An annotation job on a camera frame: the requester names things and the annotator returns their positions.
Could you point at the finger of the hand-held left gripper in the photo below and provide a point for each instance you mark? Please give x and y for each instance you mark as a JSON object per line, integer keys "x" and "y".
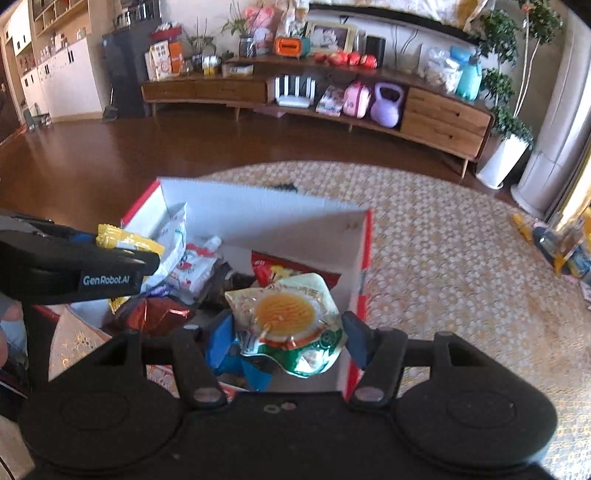
{"x": 46, "y": 233}

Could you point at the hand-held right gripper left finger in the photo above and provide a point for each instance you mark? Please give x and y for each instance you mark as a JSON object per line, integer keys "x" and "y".
{"x": 221, "y": 337}

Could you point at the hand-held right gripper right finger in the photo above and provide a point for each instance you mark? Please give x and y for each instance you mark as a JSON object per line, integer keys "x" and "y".
{"x": 356, "y": 340}

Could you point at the black snack packet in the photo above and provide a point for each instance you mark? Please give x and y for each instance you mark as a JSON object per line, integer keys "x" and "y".
{"x": 226, "y": 286}

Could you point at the green orange noodle packet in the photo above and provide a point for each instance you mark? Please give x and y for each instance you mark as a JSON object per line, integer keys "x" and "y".
{"x": 286, "y": 318}

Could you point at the red foil snack packet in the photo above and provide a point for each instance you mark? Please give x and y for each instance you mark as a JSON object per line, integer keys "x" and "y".
{"x": 152, "y": 316}

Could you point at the white red drink pouch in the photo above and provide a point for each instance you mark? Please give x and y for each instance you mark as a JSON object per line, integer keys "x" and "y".
{"x": 196, "y": 267}

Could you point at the yellow snack packet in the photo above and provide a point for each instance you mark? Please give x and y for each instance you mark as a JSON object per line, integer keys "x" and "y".
{"x": 124, "y": 239}

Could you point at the red yellow chip bag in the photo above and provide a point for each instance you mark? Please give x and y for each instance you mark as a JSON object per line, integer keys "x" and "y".
{"x": 277, "y": 265}

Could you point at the white triangular snack packet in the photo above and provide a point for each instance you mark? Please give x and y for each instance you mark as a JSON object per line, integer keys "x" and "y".
{"x": 173, "y": 240}

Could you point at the red cardboard box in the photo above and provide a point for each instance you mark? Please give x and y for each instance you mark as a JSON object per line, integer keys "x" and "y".
{"x": 277, "y": 221}

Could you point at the person's left hand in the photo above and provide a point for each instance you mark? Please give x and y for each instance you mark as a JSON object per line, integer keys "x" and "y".
{"x": 10, "y": 313}

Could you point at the black mini fridge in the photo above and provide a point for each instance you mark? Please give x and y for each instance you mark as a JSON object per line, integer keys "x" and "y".
{"x": 124, "y": 74}

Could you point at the small yellow packet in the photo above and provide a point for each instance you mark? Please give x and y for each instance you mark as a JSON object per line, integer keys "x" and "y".
{"x": 522, "y": 227}

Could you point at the white orange carton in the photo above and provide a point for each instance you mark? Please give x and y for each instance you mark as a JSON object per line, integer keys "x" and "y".
{"x": 158, "y": 60}

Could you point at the black round tray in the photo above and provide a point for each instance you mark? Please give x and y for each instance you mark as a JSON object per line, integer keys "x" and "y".
{"x": 541, "y": 240}

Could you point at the red basket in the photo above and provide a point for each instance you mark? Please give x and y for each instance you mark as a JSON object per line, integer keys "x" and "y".
{"x": 166, "y": 35}

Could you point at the purple kettlebell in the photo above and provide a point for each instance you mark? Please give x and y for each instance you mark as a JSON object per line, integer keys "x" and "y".
{"x": 387, "y": 108}

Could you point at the coffee machine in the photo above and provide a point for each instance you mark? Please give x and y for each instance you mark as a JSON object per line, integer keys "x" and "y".
{"x": 136, "y": 16}

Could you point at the stack of papers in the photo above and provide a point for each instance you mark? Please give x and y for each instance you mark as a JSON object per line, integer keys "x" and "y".
{"x": 586, "y": 290}

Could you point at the small yellow jars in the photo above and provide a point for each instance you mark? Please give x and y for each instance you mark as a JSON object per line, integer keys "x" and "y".
{"x": 211, "y": 65}

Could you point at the wooden tv cabinet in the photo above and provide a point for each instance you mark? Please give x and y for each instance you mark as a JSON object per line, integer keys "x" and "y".
{"x": 443, "y": 120}

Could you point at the pink bag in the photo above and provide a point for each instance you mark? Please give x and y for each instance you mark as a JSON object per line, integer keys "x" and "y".
{"x": 356, "y": 100}

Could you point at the stack of magazines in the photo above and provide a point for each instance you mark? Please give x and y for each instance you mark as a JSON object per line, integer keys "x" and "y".
{"x": 330, "y": 101}

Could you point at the thin small potted plant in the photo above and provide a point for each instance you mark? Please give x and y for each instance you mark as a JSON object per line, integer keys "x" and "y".
{"x": 201, "y": 46}

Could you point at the white router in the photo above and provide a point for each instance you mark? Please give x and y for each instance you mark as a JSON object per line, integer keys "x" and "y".
{"x": 295, "y": 97}

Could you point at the white flat box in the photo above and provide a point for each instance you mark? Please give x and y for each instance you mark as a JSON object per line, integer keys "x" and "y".
{"x": 238, "y": 70}

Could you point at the potted plant striped pot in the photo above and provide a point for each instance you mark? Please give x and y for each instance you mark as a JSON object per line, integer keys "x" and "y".
{"x": 247, "y": 47}

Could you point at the red apple ornament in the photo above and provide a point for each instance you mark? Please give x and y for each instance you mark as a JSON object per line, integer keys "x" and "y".
{"x": 321, "y": 59}
{"x": 369, "y": 61}
{"x": 338, "y": 59}
{"x": 354, "y": 59}

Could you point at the white floor air conditioner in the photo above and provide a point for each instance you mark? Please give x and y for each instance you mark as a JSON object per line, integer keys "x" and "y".
{"x": 554, "y": 138}

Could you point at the teal spray bottle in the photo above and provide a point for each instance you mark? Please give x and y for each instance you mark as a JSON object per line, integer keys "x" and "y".
{"x": 468, "y": 81}

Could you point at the clear plastic bag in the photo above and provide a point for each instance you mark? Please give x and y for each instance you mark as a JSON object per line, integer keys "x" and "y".
{"x": 441, "y": 69}

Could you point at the black speaker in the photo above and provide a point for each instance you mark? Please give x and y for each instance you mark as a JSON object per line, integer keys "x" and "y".
{"x": 375, "y": 47}

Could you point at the pink plush toy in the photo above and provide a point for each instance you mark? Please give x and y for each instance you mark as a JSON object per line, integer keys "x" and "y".
{"x": 261, "y": 27}

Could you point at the orange teal radio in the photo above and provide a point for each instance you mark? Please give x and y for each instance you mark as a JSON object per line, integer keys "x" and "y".
{"x": 291, "y": 47}

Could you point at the black television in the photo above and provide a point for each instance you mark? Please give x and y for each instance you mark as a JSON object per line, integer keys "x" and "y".
{"x": 392, "y": 23}

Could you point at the tall green potted tree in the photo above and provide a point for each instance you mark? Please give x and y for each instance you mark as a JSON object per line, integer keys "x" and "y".
{"x": 501, "y": 32}

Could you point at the floral cloth cover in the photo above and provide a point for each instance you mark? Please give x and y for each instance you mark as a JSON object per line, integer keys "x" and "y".
{"x": 443, "y": 7}

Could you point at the wall cabinet with shelves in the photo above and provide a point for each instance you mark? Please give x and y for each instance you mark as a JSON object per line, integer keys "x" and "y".
{"x": 60, "y": 69}

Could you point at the picture frame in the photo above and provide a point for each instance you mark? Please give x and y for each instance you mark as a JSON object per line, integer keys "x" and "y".
{"x": 330, "y": 38}

